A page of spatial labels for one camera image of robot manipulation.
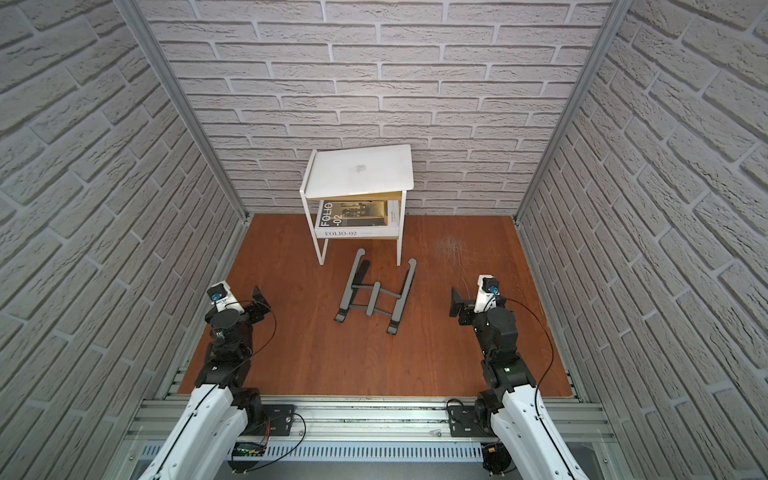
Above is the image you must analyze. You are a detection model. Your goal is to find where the silver laptop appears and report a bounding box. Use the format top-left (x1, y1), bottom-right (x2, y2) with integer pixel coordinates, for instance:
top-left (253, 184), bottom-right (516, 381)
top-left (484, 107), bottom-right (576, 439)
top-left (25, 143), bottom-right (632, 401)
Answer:
top-left (300, 144), bottom-right (414, 199)

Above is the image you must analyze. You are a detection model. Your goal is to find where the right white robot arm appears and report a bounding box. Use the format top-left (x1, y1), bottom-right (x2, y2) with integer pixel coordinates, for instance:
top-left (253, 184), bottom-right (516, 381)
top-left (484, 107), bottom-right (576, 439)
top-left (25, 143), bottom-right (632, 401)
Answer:
top-left (449, 288), bottom-right (587, 479)

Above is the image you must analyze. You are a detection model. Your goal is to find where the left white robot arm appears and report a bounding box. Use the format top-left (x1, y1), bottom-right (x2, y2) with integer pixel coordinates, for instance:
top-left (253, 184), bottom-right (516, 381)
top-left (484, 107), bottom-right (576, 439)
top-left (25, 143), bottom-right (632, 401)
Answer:
top-left (141, 281), bottom-right (272, 479)

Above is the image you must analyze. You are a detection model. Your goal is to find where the grey folding laptop stand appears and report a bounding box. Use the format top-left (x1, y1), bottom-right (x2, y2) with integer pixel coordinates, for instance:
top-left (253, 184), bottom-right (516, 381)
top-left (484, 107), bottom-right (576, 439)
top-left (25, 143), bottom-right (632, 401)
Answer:
top-left (334, 248), bottom-right (418, 335)

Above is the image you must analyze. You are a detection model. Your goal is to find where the white shelf with wooden top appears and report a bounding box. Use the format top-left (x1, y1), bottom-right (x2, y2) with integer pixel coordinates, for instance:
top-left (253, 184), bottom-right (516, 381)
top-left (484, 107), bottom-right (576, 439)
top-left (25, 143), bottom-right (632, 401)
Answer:
top-left (299, 144), bottom-right (415, 264)

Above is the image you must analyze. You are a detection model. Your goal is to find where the Folio-02 book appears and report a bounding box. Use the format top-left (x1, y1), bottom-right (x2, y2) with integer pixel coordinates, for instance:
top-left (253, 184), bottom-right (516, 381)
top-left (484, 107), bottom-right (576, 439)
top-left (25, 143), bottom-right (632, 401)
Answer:
top-left (314, 200), bottom-right (400, 239)

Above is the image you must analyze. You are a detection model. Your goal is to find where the left green circuit board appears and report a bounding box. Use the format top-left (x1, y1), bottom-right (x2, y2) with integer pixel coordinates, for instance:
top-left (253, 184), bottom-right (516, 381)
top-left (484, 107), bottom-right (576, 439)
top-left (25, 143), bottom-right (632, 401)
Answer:
top-left (231, 442), bottom-right (267, 461)

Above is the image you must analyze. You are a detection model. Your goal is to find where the right black round module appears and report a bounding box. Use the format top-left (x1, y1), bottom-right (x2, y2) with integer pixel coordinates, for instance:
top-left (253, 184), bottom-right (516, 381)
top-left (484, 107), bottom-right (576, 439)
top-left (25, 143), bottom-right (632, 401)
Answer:
top-left (481, 442), bottom-right (515, 476)

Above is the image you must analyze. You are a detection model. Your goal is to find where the left corner aluminium profile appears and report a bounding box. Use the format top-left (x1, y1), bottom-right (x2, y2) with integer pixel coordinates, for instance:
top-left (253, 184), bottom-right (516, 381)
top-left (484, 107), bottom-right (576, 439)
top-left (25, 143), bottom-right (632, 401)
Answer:
top-left (115, 0), bottom-right (250, 225)

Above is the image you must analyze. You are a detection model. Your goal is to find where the corner aluminium profile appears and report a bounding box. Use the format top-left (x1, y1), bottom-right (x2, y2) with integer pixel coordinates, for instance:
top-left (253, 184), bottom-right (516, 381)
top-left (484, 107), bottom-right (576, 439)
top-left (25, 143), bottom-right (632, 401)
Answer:
top-left (514, 0), bottom-right (633, 226)
top-left (115, 0), bottom-right (250, 225)

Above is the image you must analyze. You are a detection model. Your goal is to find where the right corner aluminium profile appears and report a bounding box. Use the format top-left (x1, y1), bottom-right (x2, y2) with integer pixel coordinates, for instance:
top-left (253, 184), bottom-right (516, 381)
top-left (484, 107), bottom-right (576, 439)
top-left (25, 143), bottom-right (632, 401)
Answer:
top-left (514, 0), bottom-right (633, 226)

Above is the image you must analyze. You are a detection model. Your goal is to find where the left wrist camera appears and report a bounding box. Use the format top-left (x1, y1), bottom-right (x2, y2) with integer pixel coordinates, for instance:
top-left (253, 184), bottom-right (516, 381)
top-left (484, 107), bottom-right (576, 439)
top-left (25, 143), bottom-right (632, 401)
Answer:
top-left (206, 281), bottom-right (244, 313)

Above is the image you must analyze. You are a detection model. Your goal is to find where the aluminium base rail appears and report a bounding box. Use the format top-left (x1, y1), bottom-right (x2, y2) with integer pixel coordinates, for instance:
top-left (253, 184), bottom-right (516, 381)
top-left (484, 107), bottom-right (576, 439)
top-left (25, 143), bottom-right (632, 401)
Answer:
top-left (125, 395), bottom-right (616, 463)

